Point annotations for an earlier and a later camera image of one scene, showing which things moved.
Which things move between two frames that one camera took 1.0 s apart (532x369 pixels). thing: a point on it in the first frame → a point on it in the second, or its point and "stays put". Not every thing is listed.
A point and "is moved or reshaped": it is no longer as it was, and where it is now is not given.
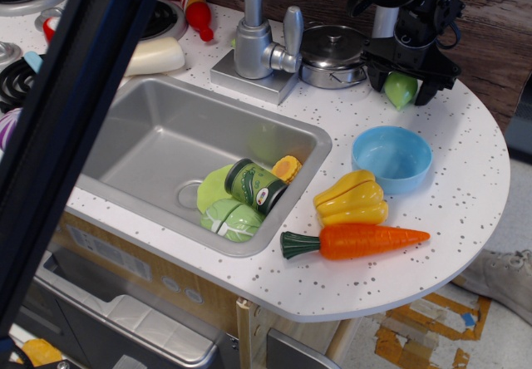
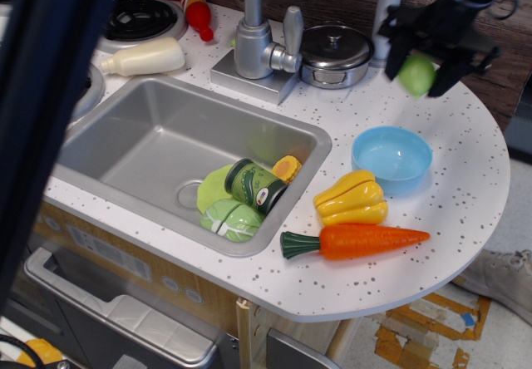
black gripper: (438, 71) → (440, 25)
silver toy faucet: (254, 68) stays put
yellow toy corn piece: (287, 169) stays put
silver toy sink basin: (159, 135) stays put
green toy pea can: (259, 189) stays put
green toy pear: (400, 88) is moved or reshaped
